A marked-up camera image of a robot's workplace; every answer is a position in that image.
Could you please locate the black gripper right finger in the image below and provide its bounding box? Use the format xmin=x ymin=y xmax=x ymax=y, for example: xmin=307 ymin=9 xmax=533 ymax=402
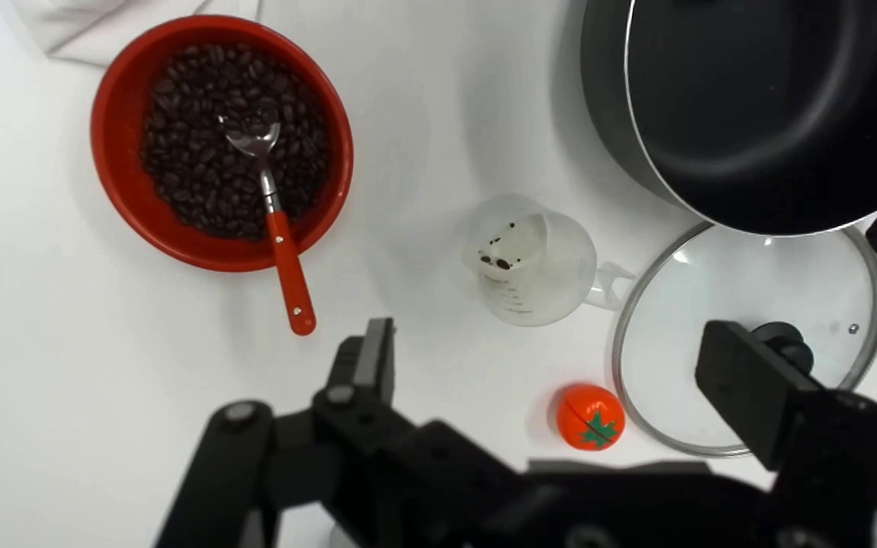
xmin=693 ymin=319 xmax=873 ymax=482

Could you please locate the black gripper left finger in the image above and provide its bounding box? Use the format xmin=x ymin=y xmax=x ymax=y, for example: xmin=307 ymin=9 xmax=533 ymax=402
xmin=325 ymin=317 xmax=398 ymax=407

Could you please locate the orange toy tomato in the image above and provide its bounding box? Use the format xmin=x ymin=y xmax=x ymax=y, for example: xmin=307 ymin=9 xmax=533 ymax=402
xmin=549 ymin=380 xmax=628 ymax=450

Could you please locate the clear plastic measuring cup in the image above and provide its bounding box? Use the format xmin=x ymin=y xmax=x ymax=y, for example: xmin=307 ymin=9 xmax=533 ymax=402
xmin=466 ymin=191 xmax=636 ymax=328

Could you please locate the black cooking pot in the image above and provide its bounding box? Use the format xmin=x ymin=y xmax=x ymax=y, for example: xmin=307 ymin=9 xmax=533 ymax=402
xmin=577 ymin=0 xmax=877 ymax=278

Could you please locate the red handled metal spoon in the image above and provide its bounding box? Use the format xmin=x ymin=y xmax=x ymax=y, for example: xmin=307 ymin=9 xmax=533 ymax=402
xmin=216 ymin=113 xmax=319 ymax=339

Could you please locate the red bowl of beans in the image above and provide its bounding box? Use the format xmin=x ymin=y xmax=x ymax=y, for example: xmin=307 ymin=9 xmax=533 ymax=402
xmin=89 ymin=12 xmax=357 ymax=275

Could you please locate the glass lid black knob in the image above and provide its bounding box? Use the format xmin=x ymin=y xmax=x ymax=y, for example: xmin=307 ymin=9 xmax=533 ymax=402
xmin=612 ymin=220 xmax=877 ymax=460

